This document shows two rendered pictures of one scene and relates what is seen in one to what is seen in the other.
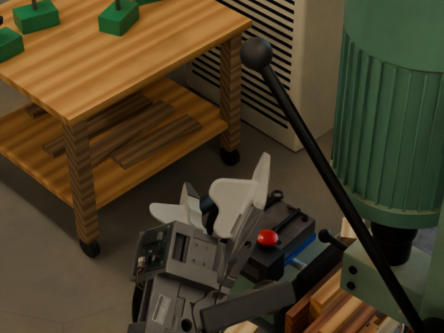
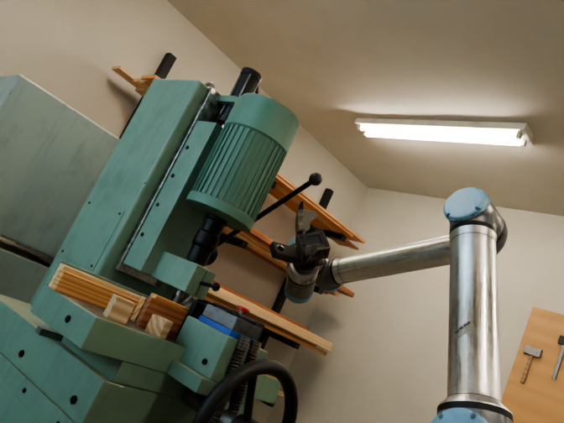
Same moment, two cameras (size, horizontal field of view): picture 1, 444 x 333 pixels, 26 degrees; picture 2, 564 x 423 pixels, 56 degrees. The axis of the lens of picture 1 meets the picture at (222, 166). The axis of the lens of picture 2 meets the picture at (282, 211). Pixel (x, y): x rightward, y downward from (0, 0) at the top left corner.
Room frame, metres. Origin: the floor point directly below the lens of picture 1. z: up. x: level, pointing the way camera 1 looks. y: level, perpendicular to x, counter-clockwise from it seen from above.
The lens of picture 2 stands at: (2.17, -0.04, 1.00)
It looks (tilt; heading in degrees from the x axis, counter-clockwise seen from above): 12 degrees up; 182
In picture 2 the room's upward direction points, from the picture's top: 25 degrees clockwise
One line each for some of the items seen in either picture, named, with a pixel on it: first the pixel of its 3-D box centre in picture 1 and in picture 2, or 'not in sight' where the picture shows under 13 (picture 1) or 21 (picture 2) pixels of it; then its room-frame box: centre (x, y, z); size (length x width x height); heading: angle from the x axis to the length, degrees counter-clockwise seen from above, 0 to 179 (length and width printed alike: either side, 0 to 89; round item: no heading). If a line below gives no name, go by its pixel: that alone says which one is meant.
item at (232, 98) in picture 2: not in sight; (237, 98); (0.78, -0.32, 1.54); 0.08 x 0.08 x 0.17; 49
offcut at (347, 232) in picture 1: (351, 236); (159, 326); (1.06, -0.20, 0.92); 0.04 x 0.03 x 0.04; 170
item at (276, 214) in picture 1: (265, 234); (236, 322); (0.99, -0.06, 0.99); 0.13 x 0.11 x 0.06; 139
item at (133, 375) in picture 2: not in sight; (161, 371); (0.91, -0.17, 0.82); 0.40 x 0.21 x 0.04; 139
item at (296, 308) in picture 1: (337, 281); (182, 326); (0.95, -0.17, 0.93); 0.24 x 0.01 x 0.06; 139
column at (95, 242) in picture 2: not in sight; (143, 208); (0.68, -0.44, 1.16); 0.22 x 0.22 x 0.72; 49
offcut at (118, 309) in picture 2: not in sight; (119, 309); (1.13, -0.27, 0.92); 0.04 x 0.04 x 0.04; 28
